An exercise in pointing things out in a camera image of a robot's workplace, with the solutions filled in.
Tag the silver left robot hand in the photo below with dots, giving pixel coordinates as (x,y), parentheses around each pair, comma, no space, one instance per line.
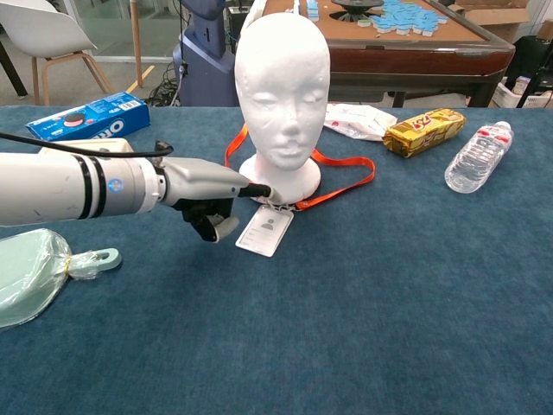
(198,181)

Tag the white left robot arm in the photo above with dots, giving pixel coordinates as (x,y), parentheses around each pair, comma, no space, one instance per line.
(52,190)

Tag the white foam mannequin head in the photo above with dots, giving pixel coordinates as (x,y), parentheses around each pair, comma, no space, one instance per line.
(281,86)

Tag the beige plastic lunch box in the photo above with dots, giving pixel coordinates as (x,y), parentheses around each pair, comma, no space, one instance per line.
(108,146)

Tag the blue grey machine base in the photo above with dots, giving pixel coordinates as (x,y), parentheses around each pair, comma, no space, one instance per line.
(203,65)

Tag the blue Oreo cookie box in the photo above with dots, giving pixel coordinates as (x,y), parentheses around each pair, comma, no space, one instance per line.
(86,119)

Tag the wooden pole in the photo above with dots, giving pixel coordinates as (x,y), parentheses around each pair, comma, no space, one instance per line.
(136,43)

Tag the white snack packet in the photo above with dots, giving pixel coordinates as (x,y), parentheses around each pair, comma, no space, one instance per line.
(354,121)

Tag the blue table cloth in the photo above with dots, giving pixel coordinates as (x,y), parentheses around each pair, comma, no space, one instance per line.
(173,367)

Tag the white chair with wooden legs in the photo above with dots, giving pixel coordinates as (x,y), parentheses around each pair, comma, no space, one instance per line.
(43,30)

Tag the gold biscuit packet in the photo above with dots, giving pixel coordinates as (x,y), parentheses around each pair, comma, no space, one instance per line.
(423,132)

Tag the black round disc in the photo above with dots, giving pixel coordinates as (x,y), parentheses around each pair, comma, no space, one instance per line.
(356,5)

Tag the brown mahjong table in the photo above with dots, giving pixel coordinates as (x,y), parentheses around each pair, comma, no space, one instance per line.
(410,65)

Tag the clear plastic water bottle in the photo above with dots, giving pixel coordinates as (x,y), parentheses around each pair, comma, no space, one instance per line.
(475,160)

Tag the white storage crate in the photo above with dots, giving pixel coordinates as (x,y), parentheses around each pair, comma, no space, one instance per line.
(503,95)

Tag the cardboard box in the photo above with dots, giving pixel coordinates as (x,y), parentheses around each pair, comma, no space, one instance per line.
(497,17)

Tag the black bag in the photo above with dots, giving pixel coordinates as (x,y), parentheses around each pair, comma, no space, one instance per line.
(529,56)

